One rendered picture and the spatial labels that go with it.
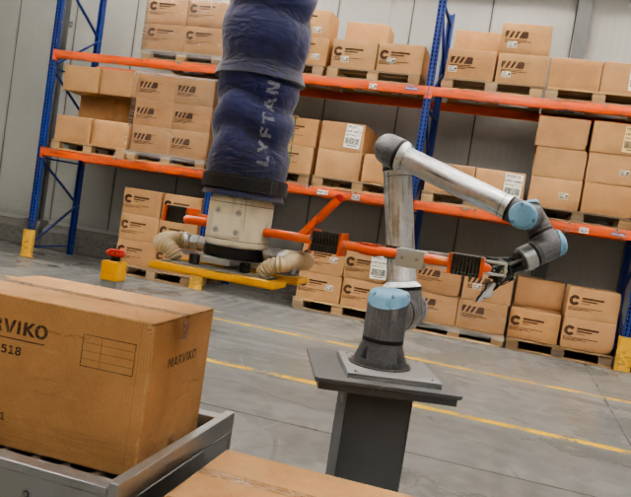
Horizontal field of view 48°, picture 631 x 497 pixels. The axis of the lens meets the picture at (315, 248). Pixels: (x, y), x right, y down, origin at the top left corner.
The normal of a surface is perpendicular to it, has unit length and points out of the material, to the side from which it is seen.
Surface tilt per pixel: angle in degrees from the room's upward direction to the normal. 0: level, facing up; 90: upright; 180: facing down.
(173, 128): 90
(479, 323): 90
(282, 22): 74
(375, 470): 90
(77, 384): 90
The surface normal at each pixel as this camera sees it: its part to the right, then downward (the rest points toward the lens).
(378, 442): 0.07, 0.07
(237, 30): -0.61, -0.03
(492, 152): -0.27, 0.01
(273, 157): 0.62, -0.13
